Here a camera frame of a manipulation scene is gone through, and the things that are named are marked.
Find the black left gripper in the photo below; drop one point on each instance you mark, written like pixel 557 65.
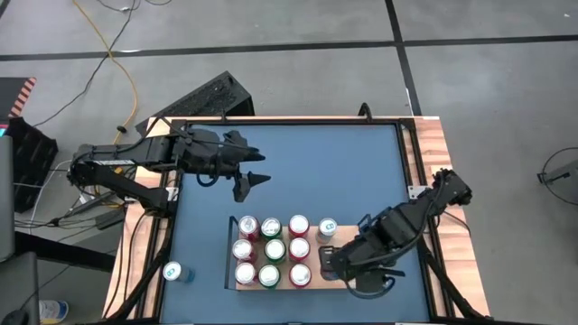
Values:
pixel 207 155

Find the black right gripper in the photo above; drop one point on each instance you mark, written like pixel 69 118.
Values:
pixel 357 268

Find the red Coca-Cola can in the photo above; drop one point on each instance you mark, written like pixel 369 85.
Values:
pixel 244 250
pixel 246 273
pixel 249 225

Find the red Fanta can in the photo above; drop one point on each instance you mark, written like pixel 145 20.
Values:
pixel 300 274
pixel 299 247

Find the green Sprite can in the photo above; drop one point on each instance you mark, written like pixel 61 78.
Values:
pixel 274 250
pixel 271 227
pixel 269 275

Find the red soda can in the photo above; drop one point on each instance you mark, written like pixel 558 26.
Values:
pixel 299 224

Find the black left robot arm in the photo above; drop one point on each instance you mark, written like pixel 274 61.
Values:
pixel 131 189

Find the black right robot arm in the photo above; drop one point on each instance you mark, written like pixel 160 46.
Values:
pixel 406 221

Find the black curved object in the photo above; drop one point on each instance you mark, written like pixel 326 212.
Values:
pixel 365 110

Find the wooden table border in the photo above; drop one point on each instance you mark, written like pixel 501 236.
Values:
pixel 431 149

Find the black power brick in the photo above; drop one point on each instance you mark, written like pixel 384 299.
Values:
pixel 109 220

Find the black floor beam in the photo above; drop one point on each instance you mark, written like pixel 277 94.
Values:
pixel 63 253

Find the black fabric case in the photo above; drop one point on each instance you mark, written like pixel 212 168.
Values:
pixel 31 162

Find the orange black striped panel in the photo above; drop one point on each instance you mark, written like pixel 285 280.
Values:
pixel 20 95

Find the white yellow container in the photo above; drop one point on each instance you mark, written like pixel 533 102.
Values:
pixel 53 310

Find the grey flat panel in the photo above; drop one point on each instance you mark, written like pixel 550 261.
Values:
pixel 5 198

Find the wooden shelf black metal frame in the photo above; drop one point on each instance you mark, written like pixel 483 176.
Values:
pixel 293 285

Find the silver mounting bracket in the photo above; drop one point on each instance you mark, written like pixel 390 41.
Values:
pixel 171 194
pixel 416 192

